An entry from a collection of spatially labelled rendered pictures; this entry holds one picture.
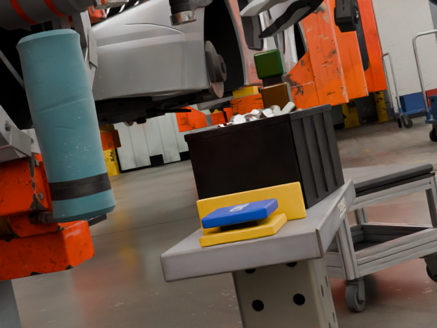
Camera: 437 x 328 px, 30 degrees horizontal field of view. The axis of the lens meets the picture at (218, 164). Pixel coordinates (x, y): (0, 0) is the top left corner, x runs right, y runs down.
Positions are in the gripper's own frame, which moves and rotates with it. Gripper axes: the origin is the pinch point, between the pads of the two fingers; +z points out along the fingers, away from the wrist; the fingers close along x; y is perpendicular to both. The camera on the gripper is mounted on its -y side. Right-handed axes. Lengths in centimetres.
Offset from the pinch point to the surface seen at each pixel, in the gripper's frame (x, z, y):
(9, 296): -4, 59, -12
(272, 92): 2.7, 3.2, -11.8
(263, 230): 34, 8, -38
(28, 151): 13.5, 37.2, -2.4
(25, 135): 14.0, 36.2, -0.1
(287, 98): 2.1, 1.9, -13.7
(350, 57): -505, -19, 204
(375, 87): -909, -32, 323
